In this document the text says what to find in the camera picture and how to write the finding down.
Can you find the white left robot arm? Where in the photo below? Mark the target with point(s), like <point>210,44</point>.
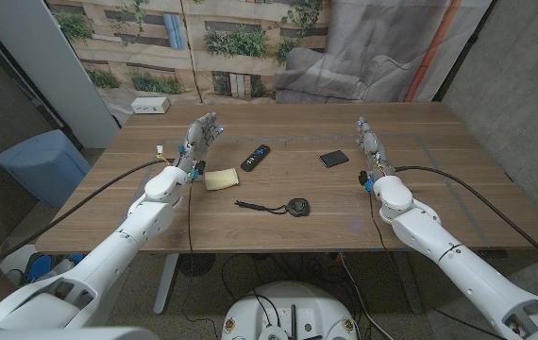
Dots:
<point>118,250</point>

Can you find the white table leg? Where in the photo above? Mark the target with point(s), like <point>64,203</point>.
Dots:
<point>166,283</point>

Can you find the black TV remote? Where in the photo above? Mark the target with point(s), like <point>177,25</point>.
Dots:
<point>256,158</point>

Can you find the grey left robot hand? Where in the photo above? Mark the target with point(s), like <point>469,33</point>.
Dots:
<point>198,139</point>

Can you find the white wall panel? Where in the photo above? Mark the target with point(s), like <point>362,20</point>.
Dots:
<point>47,66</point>

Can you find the grey table leg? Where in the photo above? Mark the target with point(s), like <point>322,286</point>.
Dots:
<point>408,283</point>

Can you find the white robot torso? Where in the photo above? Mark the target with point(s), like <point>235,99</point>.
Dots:
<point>290,314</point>

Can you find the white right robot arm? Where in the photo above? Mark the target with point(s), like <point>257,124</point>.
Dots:
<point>458,264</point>

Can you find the printed fabric backdrop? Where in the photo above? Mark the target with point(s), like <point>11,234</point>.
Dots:
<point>269,49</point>

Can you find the white power strip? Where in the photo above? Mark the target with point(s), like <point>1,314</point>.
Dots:
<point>150,105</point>

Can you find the blue plastic bin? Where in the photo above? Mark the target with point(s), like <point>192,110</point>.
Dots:
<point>42,165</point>

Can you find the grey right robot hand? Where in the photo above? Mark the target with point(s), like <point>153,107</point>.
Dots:
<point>372,144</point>

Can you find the yellow sponge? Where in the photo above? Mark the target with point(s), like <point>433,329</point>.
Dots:
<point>222,179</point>

